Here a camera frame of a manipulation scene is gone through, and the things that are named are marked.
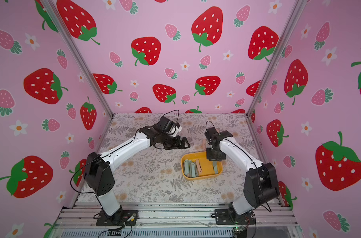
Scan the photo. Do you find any aluminium frame rail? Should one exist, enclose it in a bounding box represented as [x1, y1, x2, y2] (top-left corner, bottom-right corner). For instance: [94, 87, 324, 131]
[47, 202, 303, 238]

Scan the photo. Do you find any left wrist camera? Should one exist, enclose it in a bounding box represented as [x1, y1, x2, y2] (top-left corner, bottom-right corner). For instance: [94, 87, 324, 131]
[157, 116, 182, 136]

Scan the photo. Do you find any yellow plastic storage box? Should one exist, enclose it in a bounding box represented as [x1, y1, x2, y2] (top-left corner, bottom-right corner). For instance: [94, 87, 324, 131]
[181, 151, 223, 180]

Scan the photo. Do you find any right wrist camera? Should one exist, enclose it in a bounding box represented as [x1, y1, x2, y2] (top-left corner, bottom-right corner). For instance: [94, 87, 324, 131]
[205, 128, 221, 148]

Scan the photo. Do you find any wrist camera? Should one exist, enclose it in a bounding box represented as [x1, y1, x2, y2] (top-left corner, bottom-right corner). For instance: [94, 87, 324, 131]
[205, 128, 221, 148]
[157, 116, 182, 136]

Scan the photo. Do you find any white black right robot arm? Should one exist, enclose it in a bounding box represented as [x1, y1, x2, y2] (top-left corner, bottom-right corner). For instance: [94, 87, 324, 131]
[205, 128, 280, 217]

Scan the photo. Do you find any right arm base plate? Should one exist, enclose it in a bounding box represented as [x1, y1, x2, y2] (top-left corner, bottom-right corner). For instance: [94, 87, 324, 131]
[211, 209, 256, 226]

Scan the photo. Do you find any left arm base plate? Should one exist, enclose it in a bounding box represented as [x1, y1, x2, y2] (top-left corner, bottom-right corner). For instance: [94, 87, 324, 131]
[96, 210, 138, 227]

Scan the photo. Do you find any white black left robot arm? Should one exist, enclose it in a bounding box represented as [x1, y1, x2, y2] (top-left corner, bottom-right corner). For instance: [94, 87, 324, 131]
[83, 126, 190, 217]

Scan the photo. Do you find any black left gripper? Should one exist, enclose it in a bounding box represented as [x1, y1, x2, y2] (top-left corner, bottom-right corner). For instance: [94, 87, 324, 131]
[160, 134, 191, 150]

